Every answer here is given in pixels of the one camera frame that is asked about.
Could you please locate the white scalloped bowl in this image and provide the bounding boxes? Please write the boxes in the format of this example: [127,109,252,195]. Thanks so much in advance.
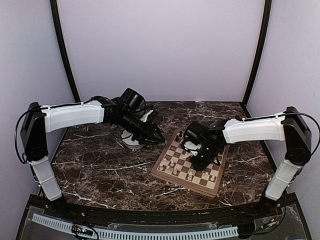
[120,130,145,151]

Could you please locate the black front rail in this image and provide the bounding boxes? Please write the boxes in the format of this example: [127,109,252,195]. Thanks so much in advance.
[29,194,296,228]

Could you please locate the black right frame post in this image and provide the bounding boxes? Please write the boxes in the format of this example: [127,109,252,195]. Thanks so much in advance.
[242,0,272,107]

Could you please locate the black frame post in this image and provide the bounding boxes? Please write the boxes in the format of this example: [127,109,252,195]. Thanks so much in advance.
[49,0,81,103]
[242,0,272,107]

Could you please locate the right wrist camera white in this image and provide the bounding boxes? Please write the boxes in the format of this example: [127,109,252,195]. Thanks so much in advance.
[182,141,202,156]

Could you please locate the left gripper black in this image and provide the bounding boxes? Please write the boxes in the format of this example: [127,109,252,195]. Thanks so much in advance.
[119,109,166,145]

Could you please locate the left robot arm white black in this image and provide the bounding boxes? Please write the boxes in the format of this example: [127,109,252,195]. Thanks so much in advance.
[14,88,165,218]

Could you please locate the black left frame post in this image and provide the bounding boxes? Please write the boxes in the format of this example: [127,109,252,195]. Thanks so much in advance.
[49,0,81,103]

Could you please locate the white slotted cable duct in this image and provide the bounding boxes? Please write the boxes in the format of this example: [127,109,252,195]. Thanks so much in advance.
[31,213,239,240]

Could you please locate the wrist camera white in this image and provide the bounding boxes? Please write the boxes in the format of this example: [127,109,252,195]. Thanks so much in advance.
[182,141,202,156]
[140,109,159,123]

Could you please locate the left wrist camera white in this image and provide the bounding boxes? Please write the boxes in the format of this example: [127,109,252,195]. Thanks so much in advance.
[140,109,159,123]

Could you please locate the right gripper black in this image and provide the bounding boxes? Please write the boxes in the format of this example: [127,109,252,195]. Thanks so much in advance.
[189,143,220,171]

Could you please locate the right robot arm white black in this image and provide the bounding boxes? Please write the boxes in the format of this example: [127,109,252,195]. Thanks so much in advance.
[181,106,317,217]

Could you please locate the wooden chessboard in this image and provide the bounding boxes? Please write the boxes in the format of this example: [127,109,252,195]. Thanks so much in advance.
[151,130,229,198]

